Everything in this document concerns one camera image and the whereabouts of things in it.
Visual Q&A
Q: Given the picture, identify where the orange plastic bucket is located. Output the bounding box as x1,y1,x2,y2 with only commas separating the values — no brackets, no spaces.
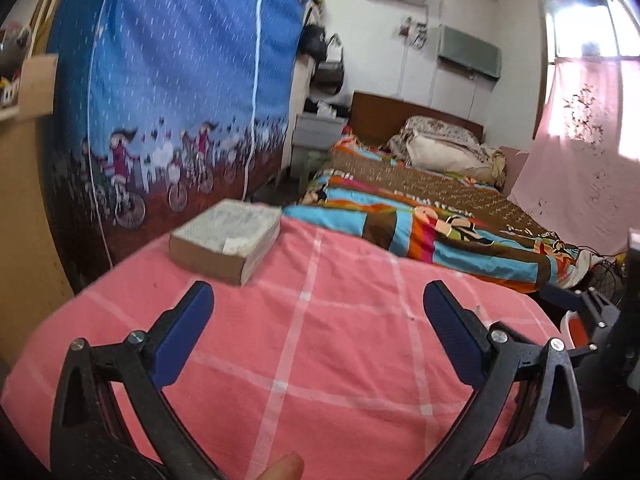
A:
560,311,589,349

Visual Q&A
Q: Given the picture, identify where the dark wooden headboard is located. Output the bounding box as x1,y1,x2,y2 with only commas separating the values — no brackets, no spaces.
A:
348,91,484,146

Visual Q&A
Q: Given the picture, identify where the pink window curtain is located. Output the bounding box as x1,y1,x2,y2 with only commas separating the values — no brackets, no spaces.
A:
508,0,640,257

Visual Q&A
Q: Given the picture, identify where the grey bedside drawer cabinet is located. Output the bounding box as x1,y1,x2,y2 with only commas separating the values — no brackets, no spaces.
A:
290,113,347,178

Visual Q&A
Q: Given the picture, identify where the pink checked table cloth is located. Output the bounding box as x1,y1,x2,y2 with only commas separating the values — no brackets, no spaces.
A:
1,219,560,479

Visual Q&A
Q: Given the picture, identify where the left hand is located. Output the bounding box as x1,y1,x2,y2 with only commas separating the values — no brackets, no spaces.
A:
257,452,305,480

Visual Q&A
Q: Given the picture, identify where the light wooden shelf unit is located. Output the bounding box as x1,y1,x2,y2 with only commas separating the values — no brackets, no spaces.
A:
0,0,76,366

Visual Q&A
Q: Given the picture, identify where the black hanging bag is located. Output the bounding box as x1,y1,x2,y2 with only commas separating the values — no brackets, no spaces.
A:
297,24,328,63

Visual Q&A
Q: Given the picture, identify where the cream floral pillow pile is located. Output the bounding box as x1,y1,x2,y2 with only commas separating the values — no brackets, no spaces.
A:
384,116,506,188

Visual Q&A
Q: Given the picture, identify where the brown tissue box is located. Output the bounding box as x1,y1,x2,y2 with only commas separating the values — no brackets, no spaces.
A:
168,198,282,286

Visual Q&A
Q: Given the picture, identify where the colourful striped bed quilt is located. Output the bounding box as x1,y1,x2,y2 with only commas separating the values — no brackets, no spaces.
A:
284,134,594,294

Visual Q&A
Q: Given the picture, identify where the brown hanging handbag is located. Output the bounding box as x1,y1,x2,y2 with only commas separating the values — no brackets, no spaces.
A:
311,34,345,96

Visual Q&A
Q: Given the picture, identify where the blue dotted fabric wardrobe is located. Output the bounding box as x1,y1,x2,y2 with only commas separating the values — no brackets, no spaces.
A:
41,0,308,290

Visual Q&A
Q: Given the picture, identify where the grey plush toy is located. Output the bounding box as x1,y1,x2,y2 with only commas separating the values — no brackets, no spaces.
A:
0,23,32,74

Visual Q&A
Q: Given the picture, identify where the green wall-mounted cabinet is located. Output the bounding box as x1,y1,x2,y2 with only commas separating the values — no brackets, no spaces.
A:
437,25,502,80

